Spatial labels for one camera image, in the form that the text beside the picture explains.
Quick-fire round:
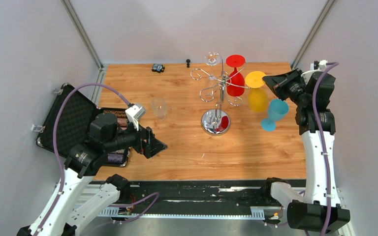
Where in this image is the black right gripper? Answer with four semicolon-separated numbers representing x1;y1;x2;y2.
262;68;309;107

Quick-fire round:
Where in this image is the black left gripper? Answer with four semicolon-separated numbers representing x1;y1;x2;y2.
105;116;168;157

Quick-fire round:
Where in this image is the yellow wine glass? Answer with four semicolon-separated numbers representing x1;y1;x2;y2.
245;71;268;112

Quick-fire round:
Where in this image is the blue wine glass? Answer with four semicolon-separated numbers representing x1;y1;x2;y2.
260;99;289;132

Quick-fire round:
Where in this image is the clear ribbed goblet glass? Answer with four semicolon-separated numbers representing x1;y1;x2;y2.
151;97;167;120

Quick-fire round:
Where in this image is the chrome wine glass rack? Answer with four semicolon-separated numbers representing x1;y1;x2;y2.
190;56;250;136

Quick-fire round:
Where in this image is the clear wine glass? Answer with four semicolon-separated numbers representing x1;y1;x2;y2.
205;52;221;97

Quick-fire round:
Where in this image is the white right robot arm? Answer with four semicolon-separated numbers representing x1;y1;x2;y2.
261;69;350;236

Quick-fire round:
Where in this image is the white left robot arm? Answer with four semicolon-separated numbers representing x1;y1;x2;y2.
17;113;168;236

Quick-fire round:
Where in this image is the red wine glass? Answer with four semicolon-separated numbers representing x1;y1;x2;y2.
225;55;246;97

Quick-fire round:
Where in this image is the small black clip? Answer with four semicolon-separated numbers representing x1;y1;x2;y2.
151;63;165;73

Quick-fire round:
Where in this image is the black poker chip case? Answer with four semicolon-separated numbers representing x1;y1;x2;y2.
35;83;128;157

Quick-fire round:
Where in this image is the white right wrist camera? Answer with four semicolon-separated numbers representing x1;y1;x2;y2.
310;60;328;75

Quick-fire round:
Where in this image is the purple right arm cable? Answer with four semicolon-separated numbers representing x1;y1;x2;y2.
262;61;340;236

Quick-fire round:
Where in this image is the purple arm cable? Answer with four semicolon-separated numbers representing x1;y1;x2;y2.
262;61;340;236
32;83;160;236

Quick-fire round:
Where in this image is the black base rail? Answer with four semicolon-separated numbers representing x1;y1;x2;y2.
119;179;282;216

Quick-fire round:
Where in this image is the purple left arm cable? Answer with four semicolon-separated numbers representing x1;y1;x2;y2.
32;83;160;236

